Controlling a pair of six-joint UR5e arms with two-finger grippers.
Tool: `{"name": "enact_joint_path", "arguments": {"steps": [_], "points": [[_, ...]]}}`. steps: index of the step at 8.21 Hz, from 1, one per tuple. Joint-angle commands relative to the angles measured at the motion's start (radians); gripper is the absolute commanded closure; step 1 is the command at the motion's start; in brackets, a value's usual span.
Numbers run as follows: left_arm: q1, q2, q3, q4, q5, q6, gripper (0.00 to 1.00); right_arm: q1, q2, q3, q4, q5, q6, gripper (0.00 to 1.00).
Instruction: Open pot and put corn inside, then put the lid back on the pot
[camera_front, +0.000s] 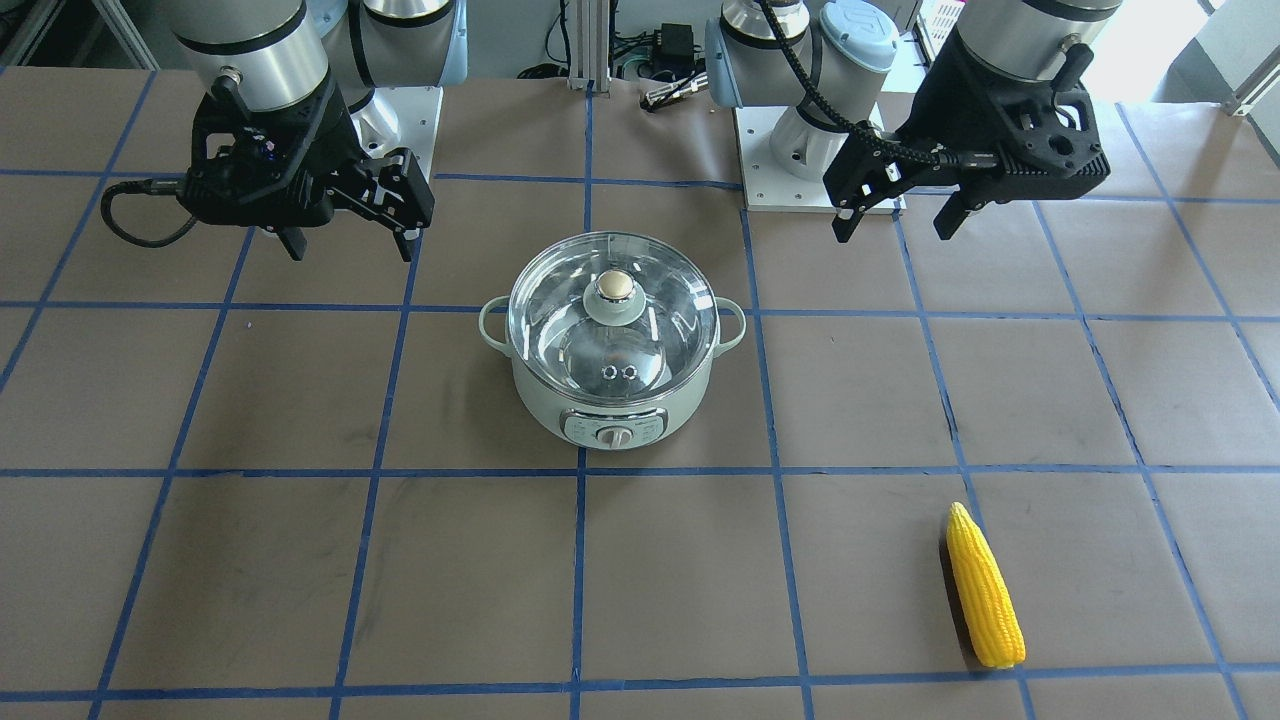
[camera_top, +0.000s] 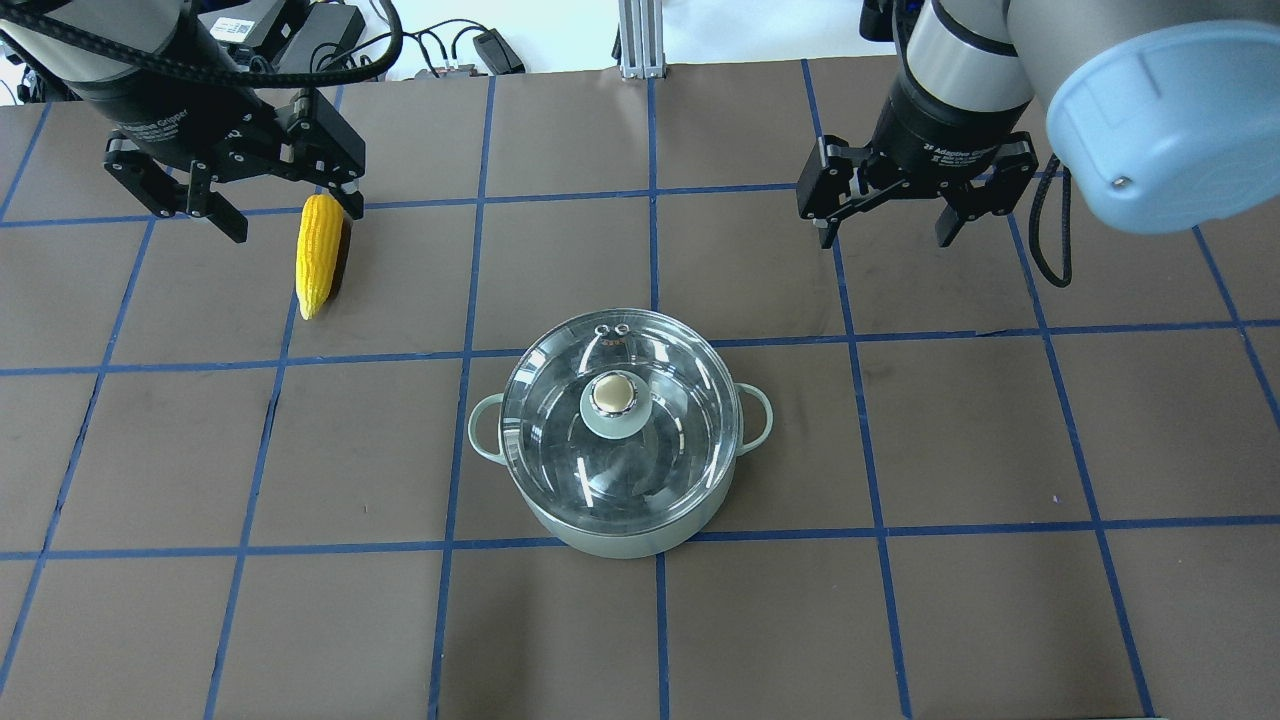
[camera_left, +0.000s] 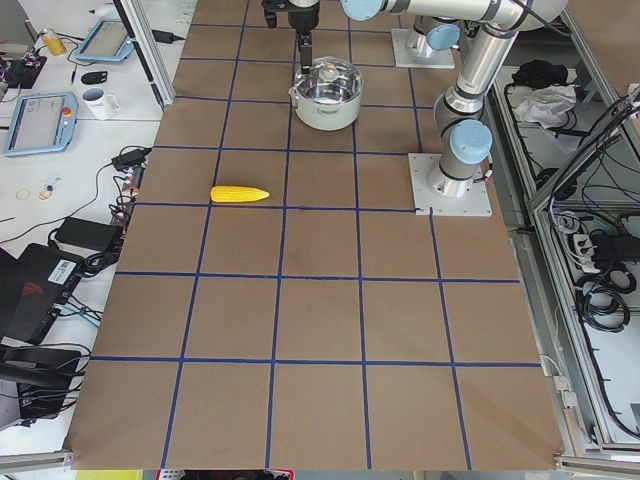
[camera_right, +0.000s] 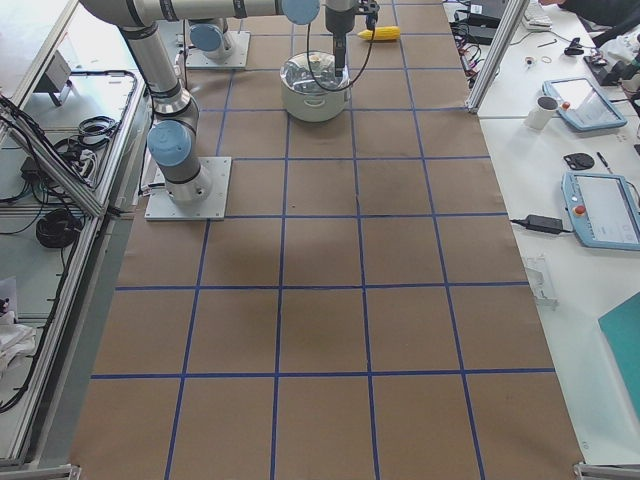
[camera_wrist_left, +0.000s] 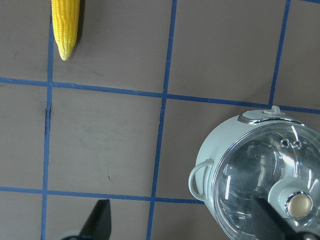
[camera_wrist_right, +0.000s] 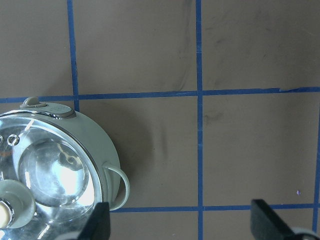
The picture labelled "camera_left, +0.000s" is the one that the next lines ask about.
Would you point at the glass pot lid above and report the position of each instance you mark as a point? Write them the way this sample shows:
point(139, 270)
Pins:
point(331, 81)

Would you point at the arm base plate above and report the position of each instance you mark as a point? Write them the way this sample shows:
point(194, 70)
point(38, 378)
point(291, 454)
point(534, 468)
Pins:
point(436, 194)
point(432, 50)

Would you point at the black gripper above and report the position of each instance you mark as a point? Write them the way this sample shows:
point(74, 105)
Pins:
point(303, 16)

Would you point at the yellow drink bottle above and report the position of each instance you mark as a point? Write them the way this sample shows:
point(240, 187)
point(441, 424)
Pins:
point(53, 42)

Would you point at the near blue teach pendant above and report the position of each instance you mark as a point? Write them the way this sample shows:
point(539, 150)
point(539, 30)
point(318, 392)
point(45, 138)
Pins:
point(41, 123)

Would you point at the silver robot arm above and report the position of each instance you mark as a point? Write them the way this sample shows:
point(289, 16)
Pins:
point(361, 11)
point(465, 139)

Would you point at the white mug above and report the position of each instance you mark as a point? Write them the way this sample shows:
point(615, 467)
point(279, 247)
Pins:
point(102, 105)

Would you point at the blue teach pendant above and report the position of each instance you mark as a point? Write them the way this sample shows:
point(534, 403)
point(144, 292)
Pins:
point(41, 123)
point(108, 41)

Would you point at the black and white cloth pile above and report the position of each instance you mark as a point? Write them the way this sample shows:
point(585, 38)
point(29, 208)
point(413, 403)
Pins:
point(551, 97)

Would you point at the white power strip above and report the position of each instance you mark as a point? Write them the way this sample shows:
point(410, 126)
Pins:
point(584, 253)

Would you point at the black laptop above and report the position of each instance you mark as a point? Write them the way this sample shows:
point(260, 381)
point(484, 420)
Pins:
point(33, 288)

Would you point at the black power adapter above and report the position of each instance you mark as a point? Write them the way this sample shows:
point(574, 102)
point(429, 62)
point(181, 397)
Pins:
point(130, 159)

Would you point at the far blue teach pendant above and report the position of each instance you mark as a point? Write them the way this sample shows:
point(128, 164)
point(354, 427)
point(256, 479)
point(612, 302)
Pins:
point(108, 41)

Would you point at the yellow corn cob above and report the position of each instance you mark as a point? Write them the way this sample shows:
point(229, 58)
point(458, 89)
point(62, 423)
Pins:
point(237, 194)

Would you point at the black power brick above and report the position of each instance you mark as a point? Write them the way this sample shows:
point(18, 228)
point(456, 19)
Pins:
point(88, 234)

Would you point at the aluminium frame post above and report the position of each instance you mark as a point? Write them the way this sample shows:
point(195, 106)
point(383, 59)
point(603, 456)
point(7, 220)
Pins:
point(132, 15)

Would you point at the black computer mouse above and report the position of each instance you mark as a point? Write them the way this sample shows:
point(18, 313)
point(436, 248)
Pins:
point(94, 78)

